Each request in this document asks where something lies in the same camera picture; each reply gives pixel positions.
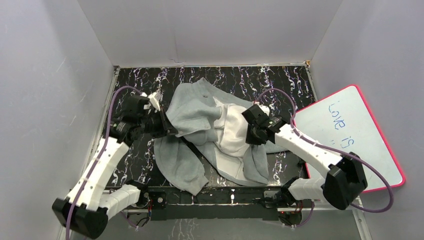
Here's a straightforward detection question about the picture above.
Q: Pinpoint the grey zip-up jacket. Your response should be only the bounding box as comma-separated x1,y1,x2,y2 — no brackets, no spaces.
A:
154,78,284,195

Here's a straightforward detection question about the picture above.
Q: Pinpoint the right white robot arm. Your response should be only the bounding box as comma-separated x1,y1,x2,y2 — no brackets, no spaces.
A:
242,104,368,210

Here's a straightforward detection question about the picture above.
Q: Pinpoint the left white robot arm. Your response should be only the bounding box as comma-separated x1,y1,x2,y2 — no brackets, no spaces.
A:
51,91,177,239

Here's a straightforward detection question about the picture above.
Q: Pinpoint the pink-framed whiteboard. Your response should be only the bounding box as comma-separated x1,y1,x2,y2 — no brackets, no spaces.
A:
294,84,406,188

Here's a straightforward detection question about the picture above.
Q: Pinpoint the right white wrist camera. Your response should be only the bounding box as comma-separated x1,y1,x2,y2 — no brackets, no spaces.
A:
253,101,270,116

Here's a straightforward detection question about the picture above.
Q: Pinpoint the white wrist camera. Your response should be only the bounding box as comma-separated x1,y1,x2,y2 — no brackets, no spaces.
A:
141,91,162,114
253,101,270,116

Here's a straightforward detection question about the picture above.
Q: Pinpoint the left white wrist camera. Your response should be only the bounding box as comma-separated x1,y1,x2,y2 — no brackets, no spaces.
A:
141,91,162,114

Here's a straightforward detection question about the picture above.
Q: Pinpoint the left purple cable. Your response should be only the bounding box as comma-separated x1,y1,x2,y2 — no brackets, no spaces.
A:
64,85,147,240

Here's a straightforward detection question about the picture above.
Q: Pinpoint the purple cable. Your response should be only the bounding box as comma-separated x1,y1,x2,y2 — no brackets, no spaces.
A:
64,85,147,240
255,87,395,229

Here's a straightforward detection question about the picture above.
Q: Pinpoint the aluminium table frame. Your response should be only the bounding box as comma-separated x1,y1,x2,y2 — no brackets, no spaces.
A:
89,64,374,240

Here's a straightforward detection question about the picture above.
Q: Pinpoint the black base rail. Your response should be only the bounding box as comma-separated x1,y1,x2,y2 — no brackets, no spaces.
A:
145,186,314,222

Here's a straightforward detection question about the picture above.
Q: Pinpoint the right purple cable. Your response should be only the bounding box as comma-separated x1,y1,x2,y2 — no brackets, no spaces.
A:
255,87,395,229

